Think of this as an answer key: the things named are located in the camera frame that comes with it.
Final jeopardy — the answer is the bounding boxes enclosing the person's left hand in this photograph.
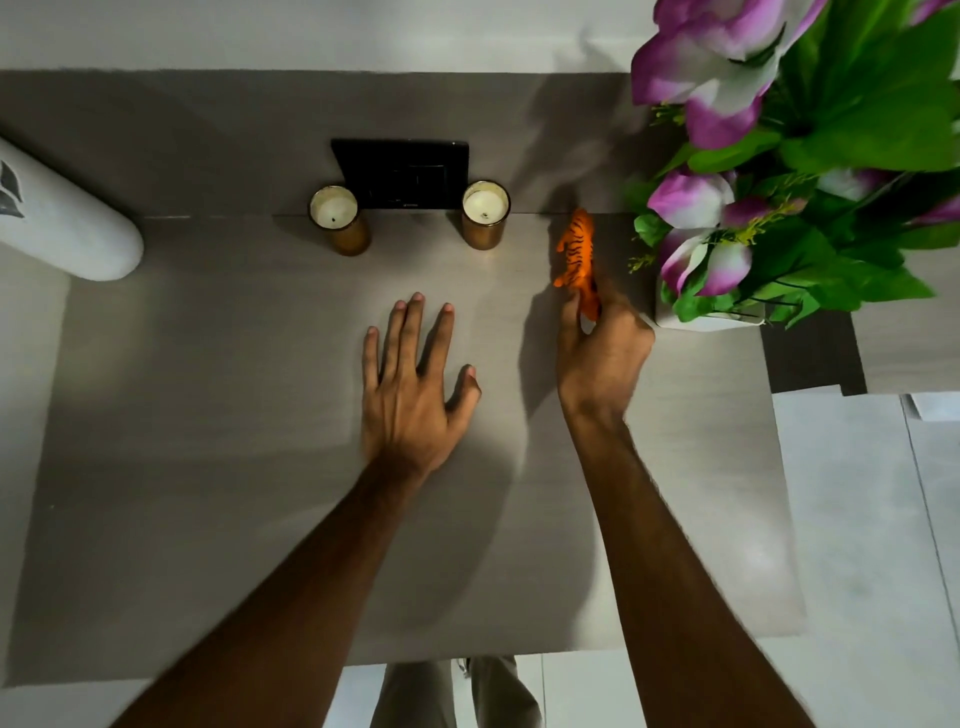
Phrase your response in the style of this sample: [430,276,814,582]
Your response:
[362,292,483,478]

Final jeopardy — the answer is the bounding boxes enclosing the person's right hand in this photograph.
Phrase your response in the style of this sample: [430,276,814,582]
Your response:
[555,279,657,426]

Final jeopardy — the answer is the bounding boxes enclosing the orange toy tiger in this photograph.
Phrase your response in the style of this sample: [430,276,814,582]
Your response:
[552,207,603,336]

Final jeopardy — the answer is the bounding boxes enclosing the person's right forearm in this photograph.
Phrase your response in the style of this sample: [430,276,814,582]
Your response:
[564,408,817,728]

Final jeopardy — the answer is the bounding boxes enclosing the person's left forearm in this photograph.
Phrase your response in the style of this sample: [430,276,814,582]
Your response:
[111,454,430,728]

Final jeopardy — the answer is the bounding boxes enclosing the amber glass candle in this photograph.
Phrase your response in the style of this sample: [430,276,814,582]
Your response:
[308,184,372,258]
[459,180,513,252]

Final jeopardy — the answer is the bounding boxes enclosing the purple and white artificial flowers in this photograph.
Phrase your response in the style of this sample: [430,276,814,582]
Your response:
[627,0,960,330]

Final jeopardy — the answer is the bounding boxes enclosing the person's beige trousers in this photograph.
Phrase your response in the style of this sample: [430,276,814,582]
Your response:
[370,655,544,728]

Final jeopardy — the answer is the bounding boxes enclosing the black wall switch plate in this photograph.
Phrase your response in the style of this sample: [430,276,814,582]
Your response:
[330,138,471,211]

